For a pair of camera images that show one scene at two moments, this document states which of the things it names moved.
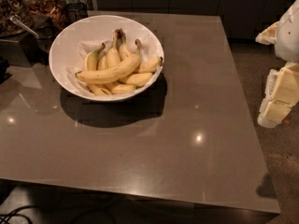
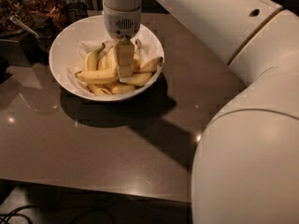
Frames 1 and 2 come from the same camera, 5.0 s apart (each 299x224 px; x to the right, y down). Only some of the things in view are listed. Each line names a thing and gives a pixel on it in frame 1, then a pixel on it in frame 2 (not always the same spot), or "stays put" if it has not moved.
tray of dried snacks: [45, 12] stays put
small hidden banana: [103, 63] stays put
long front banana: [109, 73] stays put
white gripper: [288, 36] -> [121, 23]
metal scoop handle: [16, 19] stays put
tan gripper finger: [275, 113] -> [124, 53]
